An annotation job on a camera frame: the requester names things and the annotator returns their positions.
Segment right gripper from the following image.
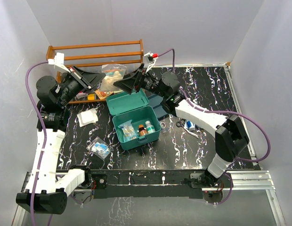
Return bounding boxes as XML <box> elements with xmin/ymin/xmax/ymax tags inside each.
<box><xmin>114</xmin><ymin>64</ymin><xmax>168</xmax><ymax>99</ymax></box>

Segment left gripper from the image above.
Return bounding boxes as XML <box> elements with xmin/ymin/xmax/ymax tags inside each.
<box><xmin>57</xmin><ymin>65</ymin><xmax>105</xmax><ymax>107</ymax></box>

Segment bag of cotton balls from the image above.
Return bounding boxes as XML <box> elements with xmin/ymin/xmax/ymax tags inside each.
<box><xmin>99</xmin><ymin>64</ymin><xmax>127</xmax><ymax>92</ymax></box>

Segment blue-white swab bag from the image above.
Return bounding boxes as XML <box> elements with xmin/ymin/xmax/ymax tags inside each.
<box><xmin>118</xmin><ymin>120</ymin><xmax>138</xmax><ymax>142</ymax></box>

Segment brown bottle orange cap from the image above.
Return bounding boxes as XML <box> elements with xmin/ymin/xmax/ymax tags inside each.
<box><xmin>138</xmin><ymin>124</ymin><xmax>148</xmax><ymax>137</ymax></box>

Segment white bottle green label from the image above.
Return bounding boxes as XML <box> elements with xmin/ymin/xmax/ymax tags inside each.
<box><xmin>145</xmin><ymin>121</ymin><xmax>155</xmax><ymax>134</ymax></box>

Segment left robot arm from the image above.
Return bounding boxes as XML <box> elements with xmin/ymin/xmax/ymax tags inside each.
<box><xmin>16</xmin><ymin>66</ymin><xmax>105</xmax><ymax>215</ymax></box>

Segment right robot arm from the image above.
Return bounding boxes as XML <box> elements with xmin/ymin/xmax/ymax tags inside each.
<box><xmin>114</xmin><ymin>65</ymin><xmax>250</xmax><ymax>187</ymax></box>

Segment orange medicine box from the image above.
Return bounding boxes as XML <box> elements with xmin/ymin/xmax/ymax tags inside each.
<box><xmin>95</xmin><ymin>89</ymin><xmax>114</xmax><ymax>100</ymax></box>

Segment red-white medicine box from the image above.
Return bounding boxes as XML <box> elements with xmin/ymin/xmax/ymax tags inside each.
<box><xmin>76</xmin><ymin>92</ymin><xmax>88</xmax><ymax>99</ymax></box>

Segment teal medicine kit box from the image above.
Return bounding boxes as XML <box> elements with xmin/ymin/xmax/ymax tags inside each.
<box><xmin>106</xmin><ymin>90</ymin><xmax>161</xmax><ymax>150</ymax></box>

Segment yellow small box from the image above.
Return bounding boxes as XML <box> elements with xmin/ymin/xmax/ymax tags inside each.
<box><xmin>87</xmin><ymin>94</ymin><xmax>96</xmax><ymax>100</ymax></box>

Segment blue-grey divided tray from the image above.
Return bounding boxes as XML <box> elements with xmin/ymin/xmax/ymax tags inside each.
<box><xmin>147</xmin><ymin>94</ymin><xmax>168</xmax><ymax>120</ymax></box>

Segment white gauze pad packet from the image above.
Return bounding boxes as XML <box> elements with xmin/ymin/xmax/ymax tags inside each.
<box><xmin>77</xmin><ymin>108</ymin><xmax>98</xmax><ymax>127</ymax></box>

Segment wooden orange shelf rack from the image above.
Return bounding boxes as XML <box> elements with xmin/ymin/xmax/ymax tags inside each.
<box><xmin>46</xmin><ymin>39</ymin><xmax>145</xmax><ymax>104</ymax></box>

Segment black scissors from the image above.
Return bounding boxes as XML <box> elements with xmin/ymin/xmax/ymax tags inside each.
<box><xmin>176</xmin><ymin>119</ymin><xmax>186</xmax><ymax>128</ymax></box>

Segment bag of blue-white packets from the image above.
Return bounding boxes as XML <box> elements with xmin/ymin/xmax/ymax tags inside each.
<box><xmin>87</xmin><ymin>137</ymin><xmax>113</xmax><ymax>160</ymax></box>

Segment white-blue ointment tube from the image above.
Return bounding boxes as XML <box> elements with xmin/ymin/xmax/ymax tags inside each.
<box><xmin>185</xmin><ymin>120</ymin><xmax>195</xmax><ymax>131</ymax></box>

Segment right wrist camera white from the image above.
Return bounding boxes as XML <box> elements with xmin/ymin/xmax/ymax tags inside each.
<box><xmin>144</xmin><ymin>52</ymin><xmax>158</xmax><ymax>72</ymax></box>

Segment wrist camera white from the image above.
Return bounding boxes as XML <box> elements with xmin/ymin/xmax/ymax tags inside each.
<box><xmin>48</xmin><ymin>52</ymin><xmax>71</xmax><ymax>73</ymax></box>
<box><xmin>144</xmin><ymin>52</ymin><xmax>158</xmax><ymax>72</ymax></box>

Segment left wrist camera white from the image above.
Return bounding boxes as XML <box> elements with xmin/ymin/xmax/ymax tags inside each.
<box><xmin>48</xmin><ymin>52</ymin><xmax>71</xmax><ymax>73</ymax></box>

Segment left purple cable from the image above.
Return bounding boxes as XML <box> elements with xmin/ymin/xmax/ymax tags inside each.
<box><xmin>25</xmin><ymin>60</ymin><xmax>55</xmax><ymax>226</ymax></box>

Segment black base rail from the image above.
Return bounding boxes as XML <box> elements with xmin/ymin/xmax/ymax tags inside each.
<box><xmin>89</xmin><ymin>169</ymin><xmax>234</xmax><ymax>200</ymax></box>

